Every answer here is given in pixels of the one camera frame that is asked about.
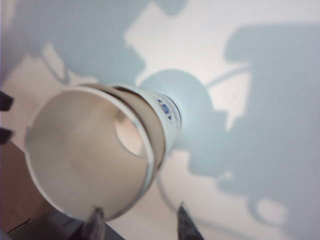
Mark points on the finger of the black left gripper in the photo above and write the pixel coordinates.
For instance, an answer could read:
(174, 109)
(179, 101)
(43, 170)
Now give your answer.
(5, 137)
(5, 102)

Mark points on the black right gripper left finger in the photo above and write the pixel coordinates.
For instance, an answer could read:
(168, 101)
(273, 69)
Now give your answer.
(95, 225)

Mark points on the brown kraft paper cup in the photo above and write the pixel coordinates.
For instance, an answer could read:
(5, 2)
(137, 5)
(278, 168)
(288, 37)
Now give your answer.
(150, 120)

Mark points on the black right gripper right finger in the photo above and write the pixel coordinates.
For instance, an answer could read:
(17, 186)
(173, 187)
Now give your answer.
(186, 225)

